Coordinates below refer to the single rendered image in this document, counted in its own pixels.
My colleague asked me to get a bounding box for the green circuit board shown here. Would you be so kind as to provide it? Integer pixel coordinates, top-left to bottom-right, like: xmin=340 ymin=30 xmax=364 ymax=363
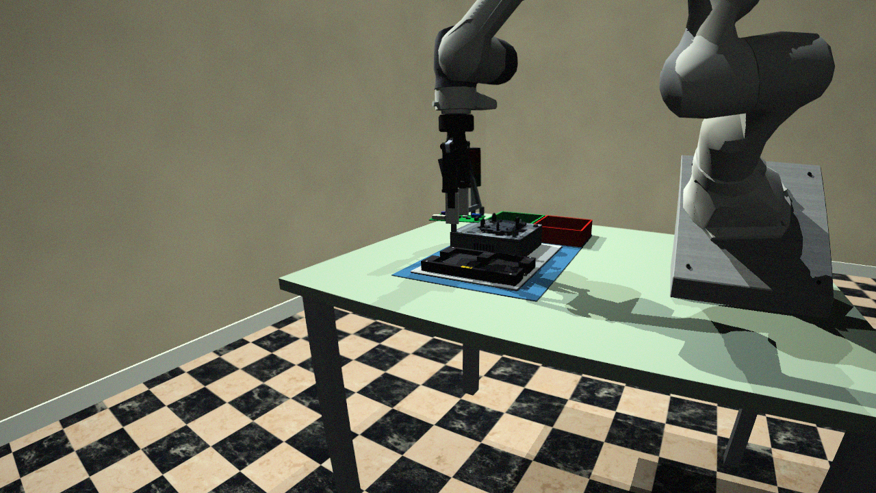
xmin=429 ymin=212 xmax=486 ymax=223

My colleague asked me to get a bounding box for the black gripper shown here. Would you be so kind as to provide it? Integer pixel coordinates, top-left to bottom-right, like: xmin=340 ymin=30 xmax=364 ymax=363
xmin=439 ymin=114 xmax=474 ymax=224

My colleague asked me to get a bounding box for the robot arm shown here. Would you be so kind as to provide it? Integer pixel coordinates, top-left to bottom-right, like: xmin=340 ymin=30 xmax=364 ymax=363
xmin=432 ymin=0 xmax=835 ymax=240

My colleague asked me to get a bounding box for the green open-top bin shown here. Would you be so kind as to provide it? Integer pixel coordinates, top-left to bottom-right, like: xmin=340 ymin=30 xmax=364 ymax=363
xmin=496 ymin=212 xmax=545 ymax=224

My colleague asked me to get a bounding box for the red open-top bin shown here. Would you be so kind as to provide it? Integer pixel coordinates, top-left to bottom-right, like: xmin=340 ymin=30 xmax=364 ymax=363
xmin=534 ymin=216 xmax=593 ymax=247

